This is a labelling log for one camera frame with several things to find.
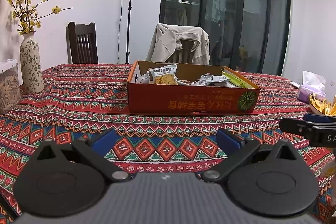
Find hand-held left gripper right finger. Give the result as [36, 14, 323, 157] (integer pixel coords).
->
[201, 128, 305, 184]

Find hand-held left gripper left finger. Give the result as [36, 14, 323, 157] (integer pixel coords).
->
[28, 128, 132, 184]

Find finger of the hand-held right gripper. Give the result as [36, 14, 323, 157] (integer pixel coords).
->
[279, 118, 315, 136]
[303, 114, 336, 124]

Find orange white cardboard box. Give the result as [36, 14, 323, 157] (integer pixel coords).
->
[127, 60, 261, 114]

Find white oat crisp packet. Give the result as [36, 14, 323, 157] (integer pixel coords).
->
[148, 64, 179, 85]

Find purple tissue pack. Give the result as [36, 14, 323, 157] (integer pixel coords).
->
[297, 70, 327, 104]

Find green snack packet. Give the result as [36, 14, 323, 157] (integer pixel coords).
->
[221, 69, 248, 88]

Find grey silver snack packet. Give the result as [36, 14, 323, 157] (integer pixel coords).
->
[198, 74, 231, 83]

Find red edged silver packet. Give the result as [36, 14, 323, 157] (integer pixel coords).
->
[190, 79, 210, 87]

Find silver white snack packet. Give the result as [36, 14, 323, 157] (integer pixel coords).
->
[136, 72, 151, 84]

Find wooden chair under jacket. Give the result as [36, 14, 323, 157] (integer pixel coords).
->
[168, 40, 200, 64]

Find floral ceramic vase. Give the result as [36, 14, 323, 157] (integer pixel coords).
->
[20, 31, 45, 95]

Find clear jar of seeds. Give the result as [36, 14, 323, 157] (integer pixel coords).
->
[0, 59, 22, 115]

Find dark wooden chair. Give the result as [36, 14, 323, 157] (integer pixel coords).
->
[66, 21, 99, 65]

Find black framed glass sliding door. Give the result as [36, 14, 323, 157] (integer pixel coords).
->
[159, 0, 292, 77]

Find beige jacket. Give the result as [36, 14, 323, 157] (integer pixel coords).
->
[146, 23, 210, 66]

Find black light stand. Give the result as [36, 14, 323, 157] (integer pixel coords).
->
[125, 0, 139, 64]

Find yellow flower branches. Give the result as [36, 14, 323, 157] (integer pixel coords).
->
[7, 0, 73, 36]

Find black power cable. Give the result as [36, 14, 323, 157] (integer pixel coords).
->
[115, 0, 127, 64]

